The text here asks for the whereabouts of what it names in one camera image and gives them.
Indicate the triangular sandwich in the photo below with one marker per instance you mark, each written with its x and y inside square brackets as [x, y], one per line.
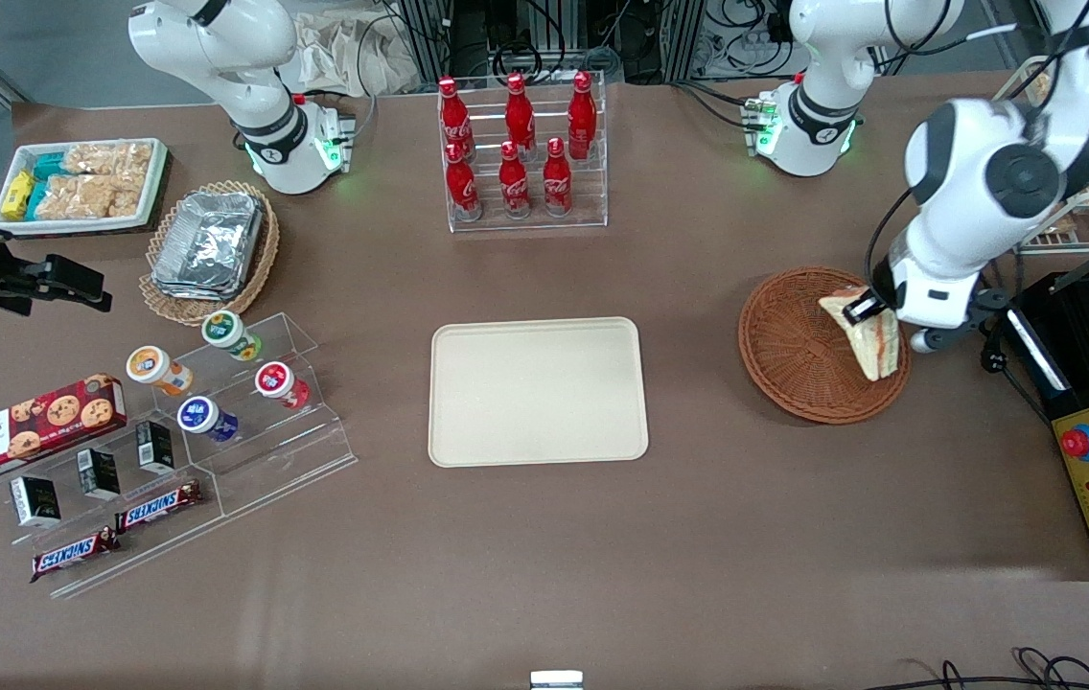
[872, 347]

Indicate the blue lid yoghurt cup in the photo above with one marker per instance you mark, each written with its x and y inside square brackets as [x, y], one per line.
[199, 416]

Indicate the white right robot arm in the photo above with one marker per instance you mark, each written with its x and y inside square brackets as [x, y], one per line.
[219, 43]

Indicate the yellow snack packet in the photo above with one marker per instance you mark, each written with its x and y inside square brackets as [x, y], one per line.
[17, 196]

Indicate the red emergency stop button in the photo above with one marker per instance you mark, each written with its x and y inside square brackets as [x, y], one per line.
[1077, 443]

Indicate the aluminium frame with wiring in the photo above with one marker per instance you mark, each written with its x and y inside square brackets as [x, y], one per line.
[554, 34]

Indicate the orange lid yoghurt cup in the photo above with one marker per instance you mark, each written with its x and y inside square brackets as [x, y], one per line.
[150, 366]

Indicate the crumpled brown paper bag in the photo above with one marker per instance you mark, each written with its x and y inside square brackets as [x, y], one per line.
[343, 53]

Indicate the light oval wicker basket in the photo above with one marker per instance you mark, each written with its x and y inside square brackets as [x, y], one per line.
[262, 259]

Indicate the teal snack packet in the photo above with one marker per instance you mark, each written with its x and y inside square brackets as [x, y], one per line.
[37, 199]
[51, 165]

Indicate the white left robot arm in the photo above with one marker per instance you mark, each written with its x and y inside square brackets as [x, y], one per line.
[976, 182]

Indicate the green lid yoghurt cup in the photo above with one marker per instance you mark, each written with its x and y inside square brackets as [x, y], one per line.
[223, 331]

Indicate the clear acrylic bottle rack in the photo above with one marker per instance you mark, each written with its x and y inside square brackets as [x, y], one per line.
[525, 222]

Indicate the brown round wicker basket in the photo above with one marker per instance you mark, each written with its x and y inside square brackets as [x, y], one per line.
[794, 355]

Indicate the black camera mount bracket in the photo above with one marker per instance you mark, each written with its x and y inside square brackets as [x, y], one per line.
[990, 311]

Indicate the clear rice cracker packet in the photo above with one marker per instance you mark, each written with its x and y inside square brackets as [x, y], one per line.
[108, 158]
[84, 196]

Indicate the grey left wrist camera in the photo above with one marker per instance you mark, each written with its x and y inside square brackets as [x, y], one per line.
[930, 340]

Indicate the black power plug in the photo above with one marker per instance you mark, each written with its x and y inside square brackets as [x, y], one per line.
[993, 359]

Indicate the clear acrylic stepped display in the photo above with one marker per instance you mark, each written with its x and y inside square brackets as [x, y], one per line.
[286, 450]

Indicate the stacked foil containers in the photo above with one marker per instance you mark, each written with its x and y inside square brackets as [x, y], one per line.
[207, 244]

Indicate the red cola bottle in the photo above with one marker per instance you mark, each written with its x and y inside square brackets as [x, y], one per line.
[556, 180]
[462, 187]
[519, 113]
[582, 115]
[453, 115]
[513, 184]

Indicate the black countertop appliance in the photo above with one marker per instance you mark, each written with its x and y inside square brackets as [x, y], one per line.
[1081, 364]

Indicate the Snickers chocolate bar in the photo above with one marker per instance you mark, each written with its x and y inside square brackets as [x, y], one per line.
[75, 555]
[159, 506]

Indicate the red lid yoghurt cup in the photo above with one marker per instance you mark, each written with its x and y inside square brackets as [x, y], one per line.
[272, 379]

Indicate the red Walkers cookie box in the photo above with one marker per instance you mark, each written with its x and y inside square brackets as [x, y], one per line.
[32, 431]

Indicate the white rectangular snack tray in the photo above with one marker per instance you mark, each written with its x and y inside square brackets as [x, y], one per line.
[159, 172]

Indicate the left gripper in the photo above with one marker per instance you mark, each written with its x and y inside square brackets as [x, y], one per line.
[863, 310]

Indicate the cream plastic tray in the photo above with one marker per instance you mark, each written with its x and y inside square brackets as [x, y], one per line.
[538, 393]

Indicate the small black white carton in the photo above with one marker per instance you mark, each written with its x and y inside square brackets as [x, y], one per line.
[34, 502]
[99, 473]
[156, 447]

